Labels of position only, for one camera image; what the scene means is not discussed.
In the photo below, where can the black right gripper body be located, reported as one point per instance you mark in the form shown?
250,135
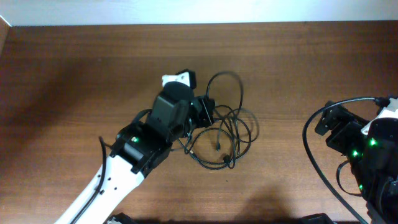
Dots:
330,118

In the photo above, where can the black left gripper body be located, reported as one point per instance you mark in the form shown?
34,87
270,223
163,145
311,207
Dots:
204,119

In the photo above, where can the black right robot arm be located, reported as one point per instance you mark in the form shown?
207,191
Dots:
370,148

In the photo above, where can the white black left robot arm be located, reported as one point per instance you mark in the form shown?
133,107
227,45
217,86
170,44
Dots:
138,149

